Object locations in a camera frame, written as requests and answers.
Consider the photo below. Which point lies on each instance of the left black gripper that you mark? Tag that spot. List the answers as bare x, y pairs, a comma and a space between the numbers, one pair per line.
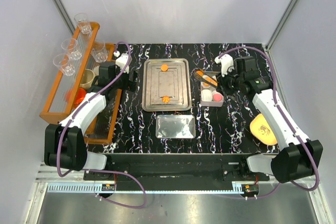
130, 85

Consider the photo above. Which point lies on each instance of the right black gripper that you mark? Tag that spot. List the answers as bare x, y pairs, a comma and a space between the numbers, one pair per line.
222, 87

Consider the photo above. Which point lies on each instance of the yellow sandwich cookie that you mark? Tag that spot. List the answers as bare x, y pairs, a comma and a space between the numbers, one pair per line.
205, 85
212, 81

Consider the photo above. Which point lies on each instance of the pink sandwich cookie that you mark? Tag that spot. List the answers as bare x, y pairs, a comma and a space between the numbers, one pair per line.
217, 97

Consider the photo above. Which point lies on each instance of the orange chocolate chip cookie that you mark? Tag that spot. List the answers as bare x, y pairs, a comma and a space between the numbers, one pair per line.
200, 73

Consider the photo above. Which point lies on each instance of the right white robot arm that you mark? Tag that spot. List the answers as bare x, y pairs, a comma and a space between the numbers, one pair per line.
299, 156

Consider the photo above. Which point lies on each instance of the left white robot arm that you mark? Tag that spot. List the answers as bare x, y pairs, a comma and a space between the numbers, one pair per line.
65, 146

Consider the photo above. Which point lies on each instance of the white paper cup front right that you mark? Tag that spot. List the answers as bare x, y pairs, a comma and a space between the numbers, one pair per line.
215, 92

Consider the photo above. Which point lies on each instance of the white paper cup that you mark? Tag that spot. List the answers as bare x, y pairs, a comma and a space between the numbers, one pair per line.
215, 92
206, 95

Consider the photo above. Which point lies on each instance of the white paper cup front left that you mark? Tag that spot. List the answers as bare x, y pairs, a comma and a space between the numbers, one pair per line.
206, 95

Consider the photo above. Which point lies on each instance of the tan round cookie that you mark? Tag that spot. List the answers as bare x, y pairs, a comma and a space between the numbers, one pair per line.
164, 67

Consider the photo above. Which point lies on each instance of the orange swirl cookie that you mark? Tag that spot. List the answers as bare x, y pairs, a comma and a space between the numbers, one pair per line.
166, 99

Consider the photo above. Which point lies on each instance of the clear glass cup lower shelf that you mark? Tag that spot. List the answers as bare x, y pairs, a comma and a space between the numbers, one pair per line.
99, 52

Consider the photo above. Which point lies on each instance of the steel baking tray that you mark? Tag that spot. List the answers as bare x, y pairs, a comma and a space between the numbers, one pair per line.
174, 83

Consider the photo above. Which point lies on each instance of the beige ceramic cup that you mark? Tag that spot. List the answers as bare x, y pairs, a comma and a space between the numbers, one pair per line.
87, 79

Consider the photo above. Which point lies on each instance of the orange wooden rack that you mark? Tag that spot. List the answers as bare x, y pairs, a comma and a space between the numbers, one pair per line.
56, 109

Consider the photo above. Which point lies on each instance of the orange plastic cup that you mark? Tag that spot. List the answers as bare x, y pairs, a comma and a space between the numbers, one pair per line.
79, 97

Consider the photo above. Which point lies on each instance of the yellow plastic plate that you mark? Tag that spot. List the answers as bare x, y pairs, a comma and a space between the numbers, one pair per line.
261, 130

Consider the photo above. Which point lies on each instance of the silver tin lid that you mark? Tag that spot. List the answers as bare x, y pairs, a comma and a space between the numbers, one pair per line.
175, 126

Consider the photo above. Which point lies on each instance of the clear glass cup middle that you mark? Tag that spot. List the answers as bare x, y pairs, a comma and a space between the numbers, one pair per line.
71, 48

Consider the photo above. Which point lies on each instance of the clear glass cup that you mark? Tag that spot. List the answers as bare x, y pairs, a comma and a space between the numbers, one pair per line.
64, 64
83, 23
71, 48

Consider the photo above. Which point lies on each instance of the clear glass cup near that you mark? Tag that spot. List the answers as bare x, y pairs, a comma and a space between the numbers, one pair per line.
64, 64

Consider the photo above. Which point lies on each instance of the clear glass cup far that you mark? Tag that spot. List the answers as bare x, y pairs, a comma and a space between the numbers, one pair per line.
83, 23

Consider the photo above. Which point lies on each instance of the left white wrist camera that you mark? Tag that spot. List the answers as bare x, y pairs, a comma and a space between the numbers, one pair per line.
121, 60

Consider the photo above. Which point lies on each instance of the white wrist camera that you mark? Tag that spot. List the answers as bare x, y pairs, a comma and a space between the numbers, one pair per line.
226, 63
121, 60

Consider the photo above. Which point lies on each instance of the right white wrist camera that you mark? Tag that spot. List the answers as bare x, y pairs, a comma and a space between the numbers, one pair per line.
226, 63

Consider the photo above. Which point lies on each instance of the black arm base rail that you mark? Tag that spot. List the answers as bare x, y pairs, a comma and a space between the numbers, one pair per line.
181, 172

